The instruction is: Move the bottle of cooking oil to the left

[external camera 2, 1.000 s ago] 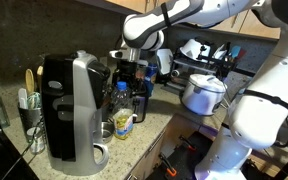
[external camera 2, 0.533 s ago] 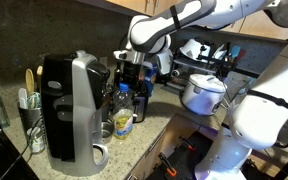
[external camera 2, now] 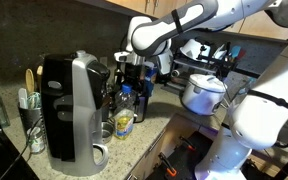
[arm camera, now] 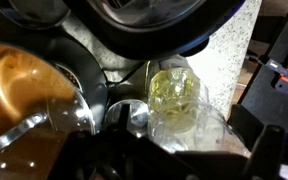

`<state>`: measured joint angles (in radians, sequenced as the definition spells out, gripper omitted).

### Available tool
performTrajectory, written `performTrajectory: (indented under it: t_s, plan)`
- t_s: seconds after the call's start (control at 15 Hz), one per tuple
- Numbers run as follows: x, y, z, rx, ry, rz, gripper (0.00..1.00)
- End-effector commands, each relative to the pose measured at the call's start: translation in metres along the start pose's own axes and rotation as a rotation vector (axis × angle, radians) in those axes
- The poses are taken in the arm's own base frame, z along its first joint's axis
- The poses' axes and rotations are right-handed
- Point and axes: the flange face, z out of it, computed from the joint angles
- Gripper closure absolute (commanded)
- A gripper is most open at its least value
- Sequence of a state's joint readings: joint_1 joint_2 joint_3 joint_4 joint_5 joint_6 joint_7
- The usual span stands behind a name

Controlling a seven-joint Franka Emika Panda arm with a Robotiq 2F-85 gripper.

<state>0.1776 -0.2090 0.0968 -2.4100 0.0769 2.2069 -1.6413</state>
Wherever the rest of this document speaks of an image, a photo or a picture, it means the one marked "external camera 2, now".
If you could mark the black electric stove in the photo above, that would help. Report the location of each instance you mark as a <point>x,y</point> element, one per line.
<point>0,156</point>

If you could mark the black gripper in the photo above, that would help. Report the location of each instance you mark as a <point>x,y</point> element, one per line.
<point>134,71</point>

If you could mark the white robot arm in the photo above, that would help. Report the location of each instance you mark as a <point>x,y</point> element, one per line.
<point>255,122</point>

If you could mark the silver black coffee maker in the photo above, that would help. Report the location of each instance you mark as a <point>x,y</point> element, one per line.
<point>73,90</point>

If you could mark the small steel bowl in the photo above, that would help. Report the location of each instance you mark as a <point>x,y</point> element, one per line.
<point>107,132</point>

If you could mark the dish drying rack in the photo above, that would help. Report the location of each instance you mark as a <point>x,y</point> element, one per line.
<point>197,59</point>

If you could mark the black utensil holder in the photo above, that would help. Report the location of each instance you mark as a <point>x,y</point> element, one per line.
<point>33,126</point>

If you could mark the black toaster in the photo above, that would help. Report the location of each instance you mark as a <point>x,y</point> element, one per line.
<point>140,108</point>

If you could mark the clear cooking oil bottle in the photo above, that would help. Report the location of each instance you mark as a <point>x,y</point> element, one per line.
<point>124,112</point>

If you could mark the white rice cooker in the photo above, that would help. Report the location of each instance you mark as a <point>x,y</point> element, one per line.
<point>203,94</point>

